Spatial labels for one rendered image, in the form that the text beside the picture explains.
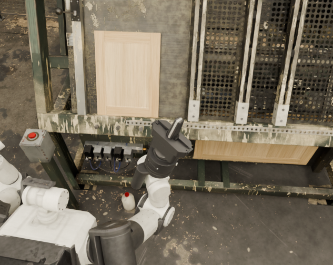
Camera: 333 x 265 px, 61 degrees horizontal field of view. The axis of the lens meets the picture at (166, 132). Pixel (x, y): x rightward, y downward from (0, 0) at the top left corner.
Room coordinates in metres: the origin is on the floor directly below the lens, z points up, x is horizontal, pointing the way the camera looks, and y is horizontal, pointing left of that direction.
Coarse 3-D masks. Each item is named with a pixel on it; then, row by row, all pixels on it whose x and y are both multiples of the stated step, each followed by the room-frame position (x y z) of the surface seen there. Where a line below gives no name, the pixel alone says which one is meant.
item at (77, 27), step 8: (80, 0) 1.53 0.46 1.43; (80, 8) 1.50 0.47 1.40; (80, 16) 1.47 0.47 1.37; (72, 24) 1.45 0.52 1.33; (80, 24) 1.44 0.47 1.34; (80, 32) 1.42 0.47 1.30; (80, 40) 1.40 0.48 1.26; (80, 48) 1.37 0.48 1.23; (80, 56) 1.35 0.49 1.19; (80, 64) 1.33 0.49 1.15; (80, 72) 1.30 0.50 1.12; (80, 80) 1.28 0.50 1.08; (80, 88) 1.25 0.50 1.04; (80, 96) 1.23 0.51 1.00; (80, 104) 1.20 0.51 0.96; (80, 112) 1.18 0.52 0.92
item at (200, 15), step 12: (204, 0) 1.44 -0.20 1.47; (204, 12) 1.41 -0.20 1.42; (204, 24) 1.38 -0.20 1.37; (204, 36) 1.35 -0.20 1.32; (192, 48) 1.36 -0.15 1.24; (192, 60) 1.28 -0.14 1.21; (192, 72) 1.25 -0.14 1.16; (192, 84) 1.21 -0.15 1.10; (192, 96) 1.18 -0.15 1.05; (192, 108) 1.14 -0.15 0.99; (192, 120) 1.10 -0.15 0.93
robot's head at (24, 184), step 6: (24, 180) 0.40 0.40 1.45; (30, 180) 0.40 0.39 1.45; (36, 180) 0.41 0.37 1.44; (42, 180) 0.41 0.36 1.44; (48, 180) 0.41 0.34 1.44; (24, 186) 0.39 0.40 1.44; (36, 186) 0.38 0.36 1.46; (42, 186) 0.38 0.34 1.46; (48, 186) 0.38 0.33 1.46; (24, 192) 0.37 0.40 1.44; (24, 204) 0.35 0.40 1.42
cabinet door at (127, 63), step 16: (96, 32) 1.44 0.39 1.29; (112, 32) 1.43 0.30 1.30; (128, 32) 1.43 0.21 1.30; (96, 48) 1.39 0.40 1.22; (112, 48) 1.39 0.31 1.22; (128, 48) 1.38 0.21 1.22; (144, 48) 1.38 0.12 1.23; (96, 64) 1.34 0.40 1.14; (112, 64) 1.34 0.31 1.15; (128, 64) 1.33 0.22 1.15; (144, 64) 1.33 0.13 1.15; (96, 80) 1.29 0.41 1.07; (112, 80) 1.29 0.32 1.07; (128, 80) 1.28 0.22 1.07; (144, 80) 1.28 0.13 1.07; (112, 96) 1.24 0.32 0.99; (128, 96) 1.23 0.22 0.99; (144, 96) 1.23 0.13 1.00; (112, 112) 1.18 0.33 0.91; (128, 112) 1.18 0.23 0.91; (144, 112) 1.18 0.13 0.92
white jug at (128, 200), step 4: (128, 192) 1.04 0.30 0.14; (124, 196) 0.99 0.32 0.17; (128, 196) 0.99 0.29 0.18; (132, 196) 1.00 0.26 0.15; (124, 200) 0.97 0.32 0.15; (128, 200) 0.97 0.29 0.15; (132, 200) 0.97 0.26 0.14; (124, 204) 0.95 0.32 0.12; (128, 204) 0.95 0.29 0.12; (132, 204) 0.96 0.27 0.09; (124, 208) 0.96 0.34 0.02; (128, 208) 0.95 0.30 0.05; (132, 208) 0.96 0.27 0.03
